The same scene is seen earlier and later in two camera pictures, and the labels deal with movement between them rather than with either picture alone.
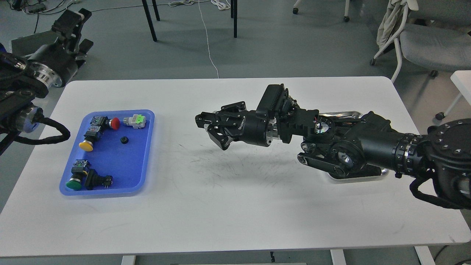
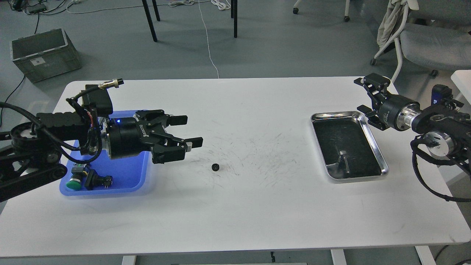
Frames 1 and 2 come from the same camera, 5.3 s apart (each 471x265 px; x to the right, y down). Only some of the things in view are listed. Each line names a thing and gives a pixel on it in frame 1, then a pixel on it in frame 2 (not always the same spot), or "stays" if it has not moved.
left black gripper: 55,64 -> 127,136
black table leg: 149,18 stays
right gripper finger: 217,134 -> 373,119
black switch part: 93,179 stays
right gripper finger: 229,114 -> 375,84
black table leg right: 234,15 stays
